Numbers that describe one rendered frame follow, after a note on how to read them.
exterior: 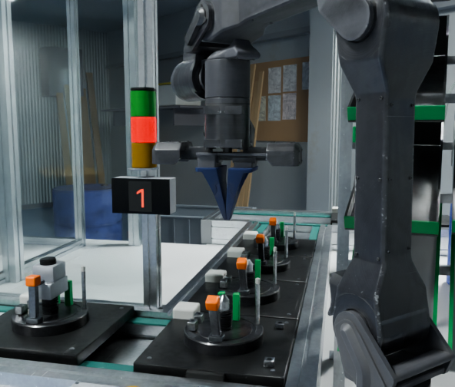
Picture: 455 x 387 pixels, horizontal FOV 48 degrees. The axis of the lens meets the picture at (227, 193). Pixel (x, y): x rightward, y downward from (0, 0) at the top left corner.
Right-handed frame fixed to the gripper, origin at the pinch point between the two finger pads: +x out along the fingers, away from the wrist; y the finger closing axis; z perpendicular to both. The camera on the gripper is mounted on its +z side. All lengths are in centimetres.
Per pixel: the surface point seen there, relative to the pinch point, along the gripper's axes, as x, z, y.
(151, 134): -7.1, 30.2, 22.0
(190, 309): 26.4, 27.3, 13.3
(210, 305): 19.3, 10.7, 5.0
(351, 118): -9.8, 12.8, -15.6
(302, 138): 3, 519, 29
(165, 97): -48, 570, 208
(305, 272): 28, 64, -6
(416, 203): 3.1, 18.5, -25.8
